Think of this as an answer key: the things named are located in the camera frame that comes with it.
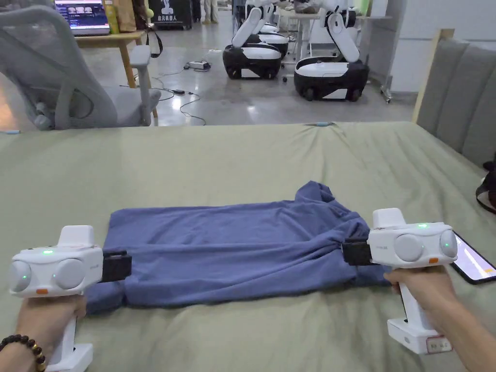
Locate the bed with pale green sheet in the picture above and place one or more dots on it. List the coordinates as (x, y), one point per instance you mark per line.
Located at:
(232, 155)

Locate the person's right hand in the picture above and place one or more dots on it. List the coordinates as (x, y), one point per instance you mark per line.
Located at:
(430, 286)

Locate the grey padded headboard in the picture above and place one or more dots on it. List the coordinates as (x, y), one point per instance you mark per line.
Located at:
(461, 97)

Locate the black bag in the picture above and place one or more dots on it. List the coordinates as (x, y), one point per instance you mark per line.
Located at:
(488, 193)

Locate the person's left hand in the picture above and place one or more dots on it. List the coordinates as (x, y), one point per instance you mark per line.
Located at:
(46, 317)

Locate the white power strip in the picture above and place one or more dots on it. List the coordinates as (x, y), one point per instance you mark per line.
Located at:
(199, 66)

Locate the blue shirt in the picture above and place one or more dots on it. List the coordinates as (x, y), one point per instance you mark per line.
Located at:
(232, 252)

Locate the white and black robot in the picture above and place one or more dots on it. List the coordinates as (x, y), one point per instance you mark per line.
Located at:
(329, 77)
(277, 38)
(252, 58)

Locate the person's right forearm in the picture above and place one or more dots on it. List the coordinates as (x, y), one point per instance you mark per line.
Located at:
(469, 341)

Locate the black phone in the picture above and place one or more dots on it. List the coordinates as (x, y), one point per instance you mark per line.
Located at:
(474, 259)

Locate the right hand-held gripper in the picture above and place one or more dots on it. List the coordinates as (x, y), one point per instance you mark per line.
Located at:
(410, 246)

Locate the person's left forearm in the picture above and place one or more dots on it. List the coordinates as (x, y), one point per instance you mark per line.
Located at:
(19, 356)

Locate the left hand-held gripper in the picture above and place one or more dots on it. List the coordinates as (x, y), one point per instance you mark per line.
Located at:
(58, 263)

